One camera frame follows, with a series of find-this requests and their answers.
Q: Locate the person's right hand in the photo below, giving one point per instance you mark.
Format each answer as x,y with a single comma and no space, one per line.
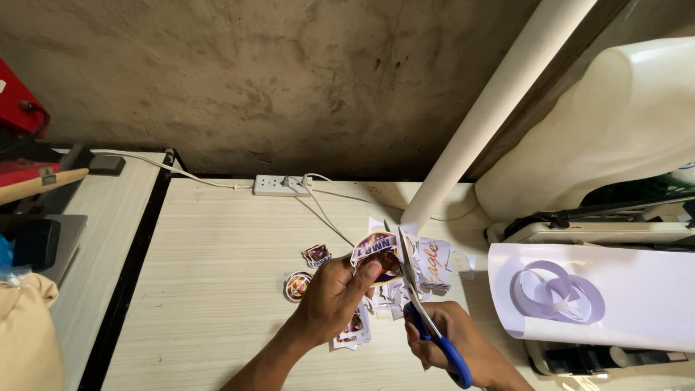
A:
461,336

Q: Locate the person's left hand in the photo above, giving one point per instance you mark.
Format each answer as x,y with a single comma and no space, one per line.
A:
326,304

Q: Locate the person's right fingers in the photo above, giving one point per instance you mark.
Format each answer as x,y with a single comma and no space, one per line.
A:
421,339

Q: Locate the purple shield sticker sheet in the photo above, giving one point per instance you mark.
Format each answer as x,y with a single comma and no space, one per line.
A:
377,252

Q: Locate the stack of printed sticker sheets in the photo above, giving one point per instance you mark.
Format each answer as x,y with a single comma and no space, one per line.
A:
355,328

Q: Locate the pile of white paper scraps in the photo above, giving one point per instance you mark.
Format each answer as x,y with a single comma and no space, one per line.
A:
429,266

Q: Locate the round orange sticker cutout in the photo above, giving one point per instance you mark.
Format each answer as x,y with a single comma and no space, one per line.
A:
297,285

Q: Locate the small dark sticker cutout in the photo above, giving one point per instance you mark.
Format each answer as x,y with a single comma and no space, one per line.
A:
316,254

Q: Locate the curled white paper sheet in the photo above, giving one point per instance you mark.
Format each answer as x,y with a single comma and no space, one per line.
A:
586,293

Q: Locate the white cutting plotter machine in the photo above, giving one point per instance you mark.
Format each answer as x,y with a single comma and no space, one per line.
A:
597,233

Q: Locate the white power strip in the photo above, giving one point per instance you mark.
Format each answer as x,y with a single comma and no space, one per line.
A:
274,185

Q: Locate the white paper roll tube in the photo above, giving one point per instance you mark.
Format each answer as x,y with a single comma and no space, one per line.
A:
488,114

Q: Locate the cream plastic machine cover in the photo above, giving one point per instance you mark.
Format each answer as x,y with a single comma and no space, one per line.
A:
602,130

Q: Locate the grey laptop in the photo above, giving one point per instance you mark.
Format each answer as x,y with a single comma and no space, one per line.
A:
65,241

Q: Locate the beige cloth bag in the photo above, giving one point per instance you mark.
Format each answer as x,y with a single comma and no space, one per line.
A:
27,336

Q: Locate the black pouch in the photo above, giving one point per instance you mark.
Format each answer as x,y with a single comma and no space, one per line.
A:
32,244

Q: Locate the blue plastic bag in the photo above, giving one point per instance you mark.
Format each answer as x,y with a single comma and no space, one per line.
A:
5,260

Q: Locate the red heat press machine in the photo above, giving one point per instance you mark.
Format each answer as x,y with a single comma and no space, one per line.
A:
24,130

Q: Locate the side table with black frame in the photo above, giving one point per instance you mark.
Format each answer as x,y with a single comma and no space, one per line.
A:
108,260

